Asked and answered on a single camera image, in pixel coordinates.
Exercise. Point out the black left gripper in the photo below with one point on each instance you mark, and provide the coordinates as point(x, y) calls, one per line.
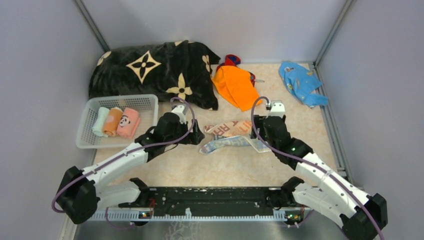
point(194, 138)

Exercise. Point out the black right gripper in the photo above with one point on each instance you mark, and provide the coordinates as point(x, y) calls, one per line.
point(258, 119)

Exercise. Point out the striped rabbit print towel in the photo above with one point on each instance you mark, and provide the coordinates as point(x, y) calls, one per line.
point(231, 133)

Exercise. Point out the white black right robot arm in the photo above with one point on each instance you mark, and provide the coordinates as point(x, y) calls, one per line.
point(359, 215)

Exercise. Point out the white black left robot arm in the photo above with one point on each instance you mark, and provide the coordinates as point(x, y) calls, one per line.
point(83, 191)

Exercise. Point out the blue patterned towel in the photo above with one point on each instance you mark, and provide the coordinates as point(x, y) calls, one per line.
point(301, 83)

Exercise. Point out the black floral blanket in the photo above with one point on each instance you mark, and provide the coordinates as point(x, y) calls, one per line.
point(171, 69)

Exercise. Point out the rolled pink panda towel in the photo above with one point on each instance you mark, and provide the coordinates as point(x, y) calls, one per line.
point(128, 123)

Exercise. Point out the red blue cloth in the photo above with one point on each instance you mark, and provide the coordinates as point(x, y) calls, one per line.
point(234, 61)

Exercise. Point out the rolled orange towel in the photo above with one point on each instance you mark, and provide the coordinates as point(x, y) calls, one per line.
point(112, 121)

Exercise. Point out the white plastic basket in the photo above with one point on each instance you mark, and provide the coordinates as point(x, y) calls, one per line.
point(145, 104)

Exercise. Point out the rolled white green towel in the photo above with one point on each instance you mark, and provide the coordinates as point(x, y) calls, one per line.
point(97, 127)

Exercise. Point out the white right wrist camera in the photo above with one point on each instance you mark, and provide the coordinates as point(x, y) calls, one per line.
point(276, 108)

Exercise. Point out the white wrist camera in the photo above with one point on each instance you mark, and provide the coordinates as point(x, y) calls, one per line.
point(180, 110)
point(276, 108)

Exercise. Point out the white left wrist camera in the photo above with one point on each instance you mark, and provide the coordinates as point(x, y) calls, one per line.
point(180, 110)

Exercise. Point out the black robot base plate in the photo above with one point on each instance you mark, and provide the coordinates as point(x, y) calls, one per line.
point(215, 201)

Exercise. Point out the aluminium frame rail right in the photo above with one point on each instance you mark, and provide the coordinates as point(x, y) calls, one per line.
point(335, 142)

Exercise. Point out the aluminium frame rail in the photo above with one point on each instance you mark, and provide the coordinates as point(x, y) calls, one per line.
point(335, 142)
point(138, 215)

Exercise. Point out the aluminium frame rail front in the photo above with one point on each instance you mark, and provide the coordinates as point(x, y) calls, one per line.
point(138, 215)

